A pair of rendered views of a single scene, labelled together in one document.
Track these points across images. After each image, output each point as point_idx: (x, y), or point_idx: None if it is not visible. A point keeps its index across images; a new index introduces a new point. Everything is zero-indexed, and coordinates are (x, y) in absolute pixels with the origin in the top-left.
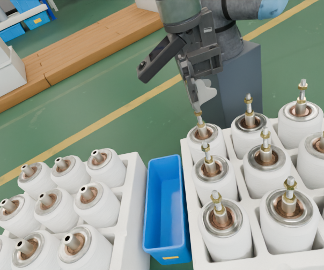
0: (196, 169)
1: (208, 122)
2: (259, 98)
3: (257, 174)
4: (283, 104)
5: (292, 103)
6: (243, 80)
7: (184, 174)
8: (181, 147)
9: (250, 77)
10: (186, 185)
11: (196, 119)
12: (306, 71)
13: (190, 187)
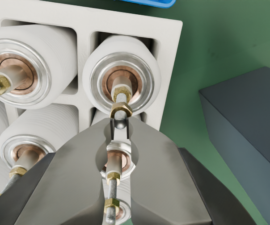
0: (14, 44)
1: (243, 75)
2: (222, 156)
3: (2, 136)
4: (209, 161)
5: (127, 211)
6: (246, 172)
7: (80, 7)
8: (224, 13)
9: (245, 180)
10: (52, 6)
11: (269, 57)
12: (241, 196)
13: (46, 14)
